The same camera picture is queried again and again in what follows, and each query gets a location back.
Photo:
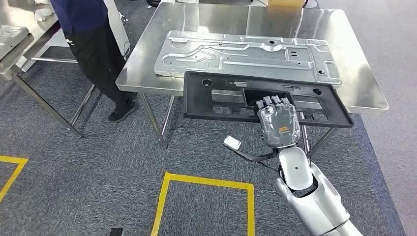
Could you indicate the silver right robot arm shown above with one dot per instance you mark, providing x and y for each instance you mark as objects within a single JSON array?
[{"x": 309, "y": 202}]

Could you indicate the stamped metal panel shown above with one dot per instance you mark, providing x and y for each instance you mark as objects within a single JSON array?
[
  {"x": 13, "y": 39},
  {"x": 244, "y": 58}
]

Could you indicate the person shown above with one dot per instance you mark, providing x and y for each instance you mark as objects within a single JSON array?
[{"x": 94, "y": 58}]

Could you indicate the steel side table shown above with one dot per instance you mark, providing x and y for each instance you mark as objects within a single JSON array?
[{"x": 42, "y": 31}]

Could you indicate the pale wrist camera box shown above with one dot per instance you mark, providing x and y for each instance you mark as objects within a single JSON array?
[{"x": 232, "y": 142}]

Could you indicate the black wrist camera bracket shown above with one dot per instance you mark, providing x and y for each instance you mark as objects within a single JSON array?
[{"x": 251, "y": 157}]

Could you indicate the black plastic plate frame part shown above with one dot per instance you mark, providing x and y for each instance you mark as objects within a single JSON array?
[{"x": 202, "y": 104}]

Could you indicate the brown cardboard box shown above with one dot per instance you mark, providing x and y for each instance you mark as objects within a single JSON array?
[{"x": 285, "y": 3}]

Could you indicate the stainless steel workbench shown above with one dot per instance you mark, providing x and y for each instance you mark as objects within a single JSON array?
[{"x": 228, "y": 19}]

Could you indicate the white cloth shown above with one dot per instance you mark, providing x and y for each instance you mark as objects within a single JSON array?
[{"x": 44, "y": 13}]

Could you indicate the black round stool base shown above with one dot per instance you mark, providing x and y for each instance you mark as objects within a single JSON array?
[{"x": 153, "y": 2}]

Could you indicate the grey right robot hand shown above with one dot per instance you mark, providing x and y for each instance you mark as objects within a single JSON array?
[{"x": 280, "y": 127}]

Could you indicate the black robot body piece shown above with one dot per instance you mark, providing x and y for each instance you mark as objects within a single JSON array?
[{"x": 116, "y": 232}]

